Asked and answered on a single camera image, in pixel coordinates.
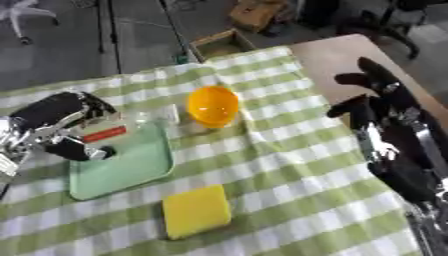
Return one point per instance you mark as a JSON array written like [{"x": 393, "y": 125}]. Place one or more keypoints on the black office chair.
[{"x": 388, "y": 23}]

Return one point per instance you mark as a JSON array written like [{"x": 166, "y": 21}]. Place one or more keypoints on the orange plastic bowl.
[{"x": 213, "y": 105}]

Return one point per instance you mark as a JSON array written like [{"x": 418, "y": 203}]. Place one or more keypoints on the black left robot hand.
[{"x": 49, "y": 108}]

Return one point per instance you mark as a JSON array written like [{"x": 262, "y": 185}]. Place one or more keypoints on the clear plastic box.
[{"x": 137, "y": 125}]

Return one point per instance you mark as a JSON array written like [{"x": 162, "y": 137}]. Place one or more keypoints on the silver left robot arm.
[{"x": 10, "y": 146}]

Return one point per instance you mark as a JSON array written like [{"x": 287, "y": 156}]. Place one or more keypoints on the pale green tray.
[{"x": 125, "y": 166}]

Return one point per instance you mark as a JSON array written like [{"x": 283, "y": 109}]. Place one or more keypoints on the black tripod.
[{"x": 112, "y": 33}]

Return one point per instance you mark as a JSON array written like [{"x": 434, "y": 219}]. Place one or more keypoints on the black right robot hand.
[{"x": 402, "y": 146}]

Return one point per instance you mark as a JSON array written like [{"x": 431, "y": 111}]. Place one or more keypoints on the closed brown cardboard box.
[{"x": 256, "y": 13}]

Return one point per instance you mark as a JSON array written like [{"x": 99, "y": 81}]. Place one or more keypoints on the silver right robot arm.
[{"x": 433, "y": 223}]

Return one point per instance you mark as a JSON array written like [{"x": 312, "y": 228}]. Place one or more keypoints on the thin black stand pole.
[{"x": 174, "y": 31}]

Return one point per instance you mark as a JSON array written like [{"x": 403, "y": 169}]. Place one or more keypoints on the white office chair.
[{"x": 20, "y": 15}]

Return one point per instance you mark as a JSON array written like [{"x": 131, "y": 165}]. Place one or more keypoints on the open tan cardboard box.
[{"x": 221, "y": 45}]

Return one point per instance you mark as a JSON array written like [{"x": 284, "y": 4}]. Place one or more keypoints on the yellow sponge block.
[{"x": 196, "y": 211}]

